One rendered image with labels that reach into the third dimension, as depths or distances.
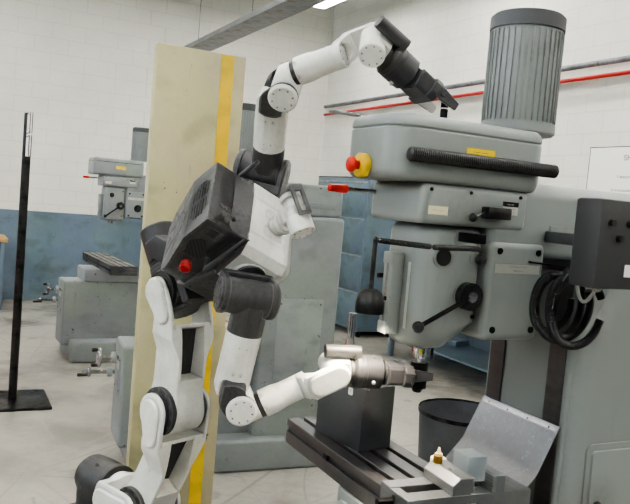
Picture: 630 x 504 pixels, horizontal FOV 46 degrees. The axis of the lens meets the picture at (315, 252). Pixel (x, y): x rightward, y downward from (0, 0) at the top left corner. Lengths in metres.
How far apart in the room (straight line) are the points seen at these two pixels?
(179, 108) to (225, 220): 1.66
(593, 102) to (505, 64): 5.43
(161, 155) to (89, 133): 7.35
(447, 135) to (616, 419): 0.95
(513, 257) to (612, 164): 5.27
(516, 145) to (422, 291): 0.44
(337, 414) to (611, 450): 0.77
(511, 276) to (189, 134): 1.91
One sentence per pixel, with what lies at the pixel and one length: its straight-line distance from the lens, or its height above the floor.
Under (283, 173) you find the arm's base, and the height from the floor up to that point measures 1.73.
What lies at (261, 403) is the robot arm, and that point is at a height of 1.14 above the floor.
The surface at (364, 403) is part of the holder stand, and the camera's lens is 2.19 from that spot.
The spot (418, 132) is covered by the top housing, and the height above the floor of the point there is 1.84.
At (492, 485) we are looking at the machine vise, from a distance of 1.87.
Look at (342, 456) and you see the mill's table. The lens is 2.18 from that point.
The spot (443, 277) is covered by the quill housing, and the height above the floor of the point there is 1.50.
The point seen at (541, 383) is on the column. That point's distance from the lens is 2.21.
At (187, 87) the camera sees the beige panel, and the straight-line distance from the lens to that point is 3.50.
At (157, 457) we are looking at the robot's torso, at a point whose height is 0.89.
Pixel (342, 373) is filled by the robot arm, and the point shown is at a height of 1.24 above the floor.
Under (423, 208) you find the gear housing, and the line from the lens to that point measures 1.82.
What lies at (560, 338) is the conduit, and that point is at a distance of 1.94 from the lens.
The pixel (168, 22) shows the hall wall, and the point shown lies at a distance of 11.20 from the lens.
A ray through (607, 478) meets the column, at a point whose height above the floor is 0.97.
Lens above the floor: 1.66
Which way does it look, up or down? 4 degrees down
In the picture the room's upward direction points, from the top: 5 degrees clockwise
